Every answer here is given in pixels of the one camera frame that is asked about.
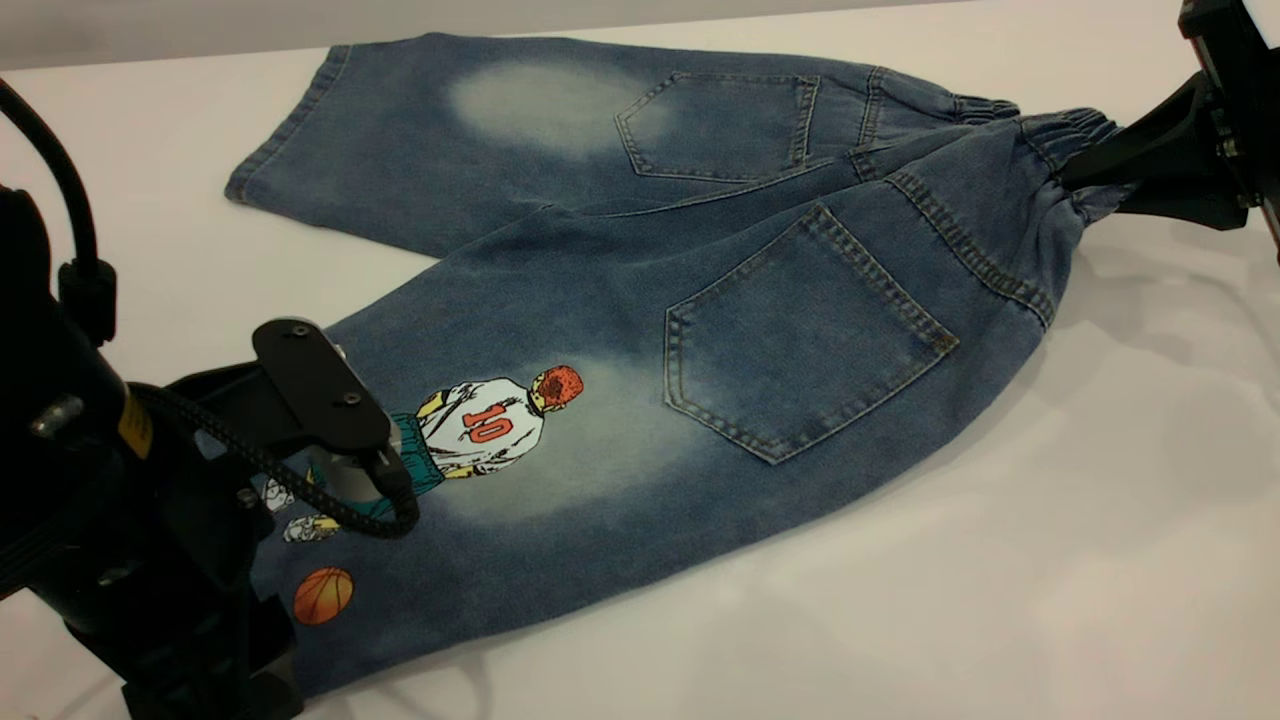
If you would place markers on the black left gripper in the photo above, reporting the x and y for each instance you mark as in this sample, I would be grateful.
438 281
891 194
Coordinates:
200 620

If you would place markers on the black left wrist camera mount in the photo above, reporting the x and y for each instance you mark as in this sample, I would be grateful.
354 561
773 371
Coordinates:
320 390

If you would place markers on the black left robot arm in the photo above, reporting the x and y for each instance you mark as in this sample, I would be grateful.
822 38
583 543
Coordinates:
50 330

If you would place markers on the blue denim printed shorts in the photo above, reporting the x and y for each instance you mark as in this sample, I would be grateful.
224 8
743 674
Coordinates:
700 250

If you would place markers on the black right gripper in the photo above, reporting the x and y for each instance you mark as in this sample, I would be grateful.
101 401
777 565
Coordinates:
1245 110

